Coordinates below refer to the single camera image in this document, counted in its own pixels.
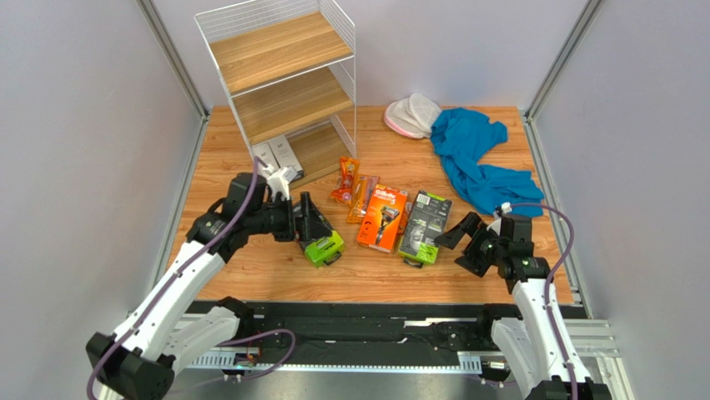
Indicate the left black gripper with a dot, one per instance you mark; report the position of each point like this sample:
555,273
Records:
286,235

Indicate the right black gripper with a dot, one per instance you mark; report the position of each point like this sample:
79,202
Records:
478,253

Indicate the black green razor box small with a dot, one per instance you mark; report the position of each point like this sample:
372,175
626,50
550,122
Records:
324,251

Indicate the black green razor box large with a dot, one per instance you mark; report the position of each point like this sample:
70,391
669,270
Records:
427,221

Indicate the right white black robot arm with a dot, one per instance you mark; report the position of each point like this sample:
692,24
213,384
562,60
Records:
533,337

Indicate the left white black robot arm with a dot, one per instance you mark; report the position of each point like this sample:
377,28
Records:
142,356

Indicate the orange clear razor blister pack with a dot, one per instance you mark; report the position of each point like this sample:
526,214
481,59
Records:
361,194

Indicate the orange disposable razor pack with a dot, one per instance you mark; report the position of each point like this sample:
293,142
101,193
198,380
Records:
348,173

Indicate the right white grey cosmetic box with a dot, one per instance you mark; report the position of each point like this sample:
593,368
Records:
285,155

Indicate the white grey cosmetic box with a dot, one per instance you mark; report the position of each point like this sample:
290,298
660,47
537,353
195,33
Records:
285,155
267,164

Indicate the flat orange razor cartridge pack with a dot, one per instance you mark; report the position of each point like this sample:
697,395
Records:
404,218

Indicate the orange Gillette Fusion razor box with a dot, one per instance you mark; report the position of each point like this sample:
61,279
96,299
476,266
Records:
385,210

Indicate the left white grey cosmetic box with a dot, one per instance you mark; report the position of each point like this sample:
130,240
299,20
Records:
267,164

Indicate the blue cloth garment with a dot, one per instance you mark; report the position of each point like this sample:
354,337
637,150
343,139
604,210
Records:
461,138

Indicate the white pink mesh laundry bag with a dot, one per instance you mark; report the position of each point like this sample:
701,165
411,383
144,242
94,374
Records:
413,116

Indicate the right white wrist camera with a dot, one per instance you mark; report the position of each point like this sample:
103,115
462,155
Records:
500,211

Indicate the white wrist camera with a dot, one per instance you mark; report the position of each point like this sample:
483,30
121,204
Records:
279,180
500,211

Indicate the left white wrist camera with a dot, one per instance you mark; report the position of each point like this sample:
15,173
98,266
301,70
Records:
279,180

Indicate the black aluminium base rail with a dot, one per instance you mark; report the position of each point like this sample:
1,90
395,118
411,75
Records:
353,336

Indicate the white wire wooden shelf unit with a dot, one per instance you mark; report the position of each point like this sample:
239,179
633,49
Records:
288,71

